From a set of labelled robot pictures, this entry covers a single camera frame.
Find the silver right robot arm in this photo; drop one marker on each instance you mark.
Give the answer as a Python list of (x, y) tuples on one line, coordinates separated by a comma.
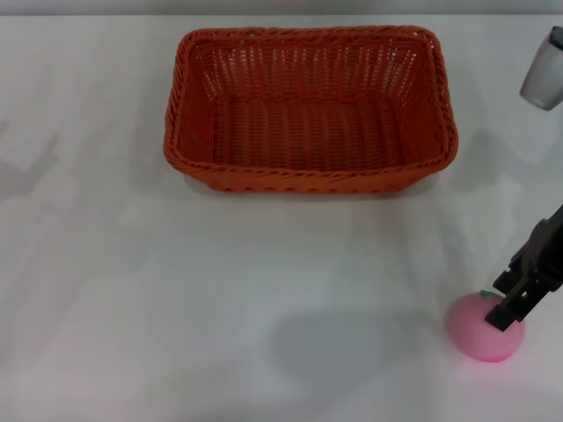
[(543, 70)]

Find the pink toy peach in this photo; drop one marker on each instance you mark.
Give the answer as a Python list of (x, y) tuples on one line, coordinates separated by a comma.
[(470, 334)]

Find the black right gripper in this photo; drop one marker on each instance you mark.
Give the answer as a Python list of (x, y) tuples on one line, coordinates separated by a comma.
[(545, 246)]

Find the orange woven plastic basket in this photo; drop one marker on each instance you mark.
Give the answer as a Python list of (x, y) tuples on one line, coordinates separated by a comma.
[(308, 132)]

